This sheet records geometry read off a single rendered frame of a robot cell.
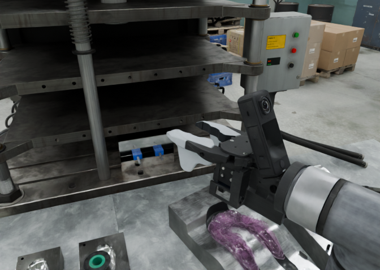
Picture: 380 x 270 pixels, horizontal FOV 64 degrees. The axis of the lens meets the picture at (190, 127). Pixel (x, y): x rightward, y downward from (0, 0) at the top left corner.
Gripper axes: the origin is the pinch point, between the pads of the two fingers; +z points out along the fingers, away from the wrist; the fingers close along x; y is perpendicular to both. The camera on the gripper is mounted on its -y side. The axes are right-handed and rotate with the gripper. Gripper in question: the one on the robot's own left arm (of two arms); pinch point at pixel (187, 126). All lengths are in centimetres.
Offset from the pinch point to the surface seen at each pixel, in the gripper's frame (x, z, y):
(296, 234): 60, -5, 55
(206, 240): 31, 14, 54
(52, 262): -8, 45, 61
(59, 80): 18, 88, 15
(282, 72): 120, 41, 11
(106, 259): 3, 30, 55
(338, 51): 509, 133, 33
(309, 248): 56, -12, 55
